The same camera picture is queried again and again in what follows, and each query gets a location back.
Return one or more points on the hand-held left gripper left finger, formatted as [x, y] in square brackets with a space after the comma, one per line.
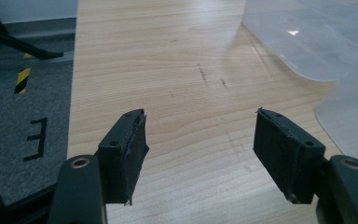
[118, 168]

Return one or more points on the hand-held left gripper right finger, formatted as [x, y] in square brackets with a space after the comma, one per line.
[292, 155]

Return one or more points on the clear plastic bag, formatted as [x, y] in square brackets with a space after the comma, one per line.
[329, 46]

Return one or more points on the black floor tape mark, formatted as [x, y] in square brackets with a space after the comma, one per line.
[37, 138]

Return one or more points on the yellow black striped floor tape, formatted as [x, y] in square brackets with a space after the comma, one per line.
[22, 77]

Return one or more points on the black stand leg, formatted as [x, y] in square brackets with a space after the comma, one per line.
[11, 39]

